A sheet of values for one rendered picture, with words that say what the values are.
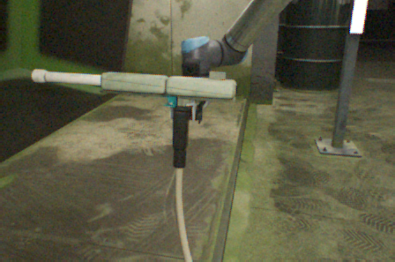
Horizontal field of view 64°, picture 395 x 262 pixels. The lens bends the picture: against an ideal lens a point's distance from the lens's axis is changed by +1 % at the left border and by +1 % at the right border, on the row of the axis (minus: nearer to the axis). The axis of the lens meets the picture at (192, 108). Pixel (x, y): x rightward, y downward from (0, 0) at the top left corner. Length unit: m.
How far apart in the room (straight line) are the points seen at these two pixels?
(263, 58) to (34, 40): 1.78
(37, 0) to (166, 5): 1.61
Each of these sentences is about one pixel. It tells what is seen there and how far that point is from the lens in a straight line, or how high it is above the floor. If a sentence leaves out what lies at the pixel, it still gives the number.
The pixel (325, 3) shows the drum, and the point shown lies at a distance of 3.01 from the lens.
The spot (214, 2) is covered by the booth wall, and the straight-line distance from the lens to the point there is 2.53.
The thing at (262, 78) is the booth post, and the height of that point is 0.21.
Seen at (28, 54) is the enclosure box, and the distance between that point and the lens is 1.16.
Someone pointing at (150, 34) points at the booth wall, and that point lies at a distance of 2.66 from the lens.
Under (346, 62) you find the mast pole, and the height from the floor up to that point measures 0.47.
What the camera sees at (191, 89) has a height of 0.54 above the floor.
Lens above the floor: 0.70
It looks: 17 degrees down
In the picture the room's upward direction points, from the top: straight up
